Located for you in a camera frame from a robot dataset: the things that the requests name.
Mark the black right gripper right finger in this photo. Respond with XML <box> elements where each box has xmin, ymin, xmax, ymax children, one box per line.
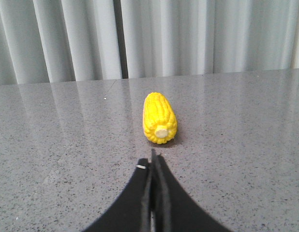
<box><xmin>151</xmin><ymin>149</ymin><xmax>230</xmax><ymax>232</ymax></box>

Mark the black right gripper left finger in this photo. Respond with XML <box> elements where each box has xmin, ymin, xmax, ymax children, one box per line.
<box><xmin>84</xmin><ymin>159</ymin><xmax>151</xmax><ymax>232</ymax></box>

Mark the yellow corn cob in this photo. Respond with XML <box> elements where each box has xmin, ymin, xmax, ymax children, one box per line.
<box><xmin>142</xmin><ymin>92</ymin><xmax>178</xmax><ymax>145</ymax></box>

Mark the grey pleated curtain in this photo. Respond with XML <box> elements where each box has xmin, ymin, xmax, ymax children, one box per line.
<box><xmin>0</xmin><ymin>0</ymin><xmax>299</xmax><ymax>85</ymax></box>

